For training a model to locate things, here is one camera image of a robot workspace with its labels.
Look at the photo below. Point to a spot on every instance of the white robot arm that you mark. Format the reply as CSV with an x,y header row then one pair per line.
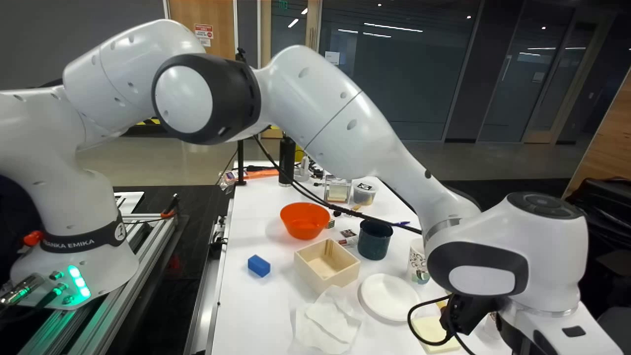
x,y
520,262

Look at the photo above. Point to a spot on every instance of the blue rectangular block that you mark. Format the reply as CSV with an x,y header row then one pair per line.
x,y
259,266

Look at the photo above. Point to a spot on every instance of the black water bottle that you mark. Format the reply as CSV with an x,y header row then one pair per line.
x,y
287,161

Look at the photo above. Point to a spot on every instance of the orange plastic bowl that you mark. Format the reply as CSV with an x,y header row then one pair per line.
x,y
305,220

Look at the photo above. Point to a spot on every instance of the silver tape roll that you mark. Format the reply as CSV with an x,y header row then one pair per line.
x,y
364,195

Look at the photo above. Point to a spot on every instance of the small picture card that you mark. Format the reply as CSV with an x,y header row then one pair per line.
x,y
348,234

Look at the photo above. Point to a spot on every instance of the dark green enamel mug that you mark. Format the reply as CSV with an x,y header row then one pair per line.
x,y
374,240

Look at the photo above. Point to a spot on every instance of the wooden open box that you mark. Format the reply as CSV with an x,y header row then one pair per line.
x,y
324,266

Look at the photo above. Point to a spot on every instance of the patterned paper cup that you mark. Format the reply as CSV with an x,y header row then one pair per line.
x,y
417,264

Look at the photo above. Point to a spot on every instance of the white paper plate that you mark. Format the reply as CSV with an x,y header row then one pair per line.
x,y
387,297

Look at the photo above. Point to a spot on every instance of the crumpled white napkin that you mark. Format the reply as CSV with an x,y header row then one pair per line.
x,y
326,327

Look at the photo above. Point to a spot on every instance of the yellow black hazard barrier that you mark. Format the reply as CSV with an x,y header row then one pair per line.
x,y
149,124

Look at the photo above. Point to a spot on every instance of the black camera stand pole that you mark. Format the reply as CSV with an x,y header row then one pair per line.
x,y
242,165

